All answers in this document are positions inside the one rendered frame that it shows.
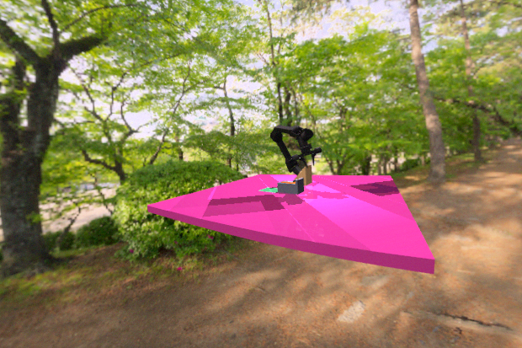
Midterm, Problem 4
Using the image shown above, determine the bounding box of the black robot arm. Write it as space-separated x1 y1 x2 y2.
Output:
270 125 313 175

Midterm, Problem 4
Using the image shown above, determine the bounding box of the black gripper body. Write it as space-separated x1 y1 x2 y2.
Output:
292 142 322 161

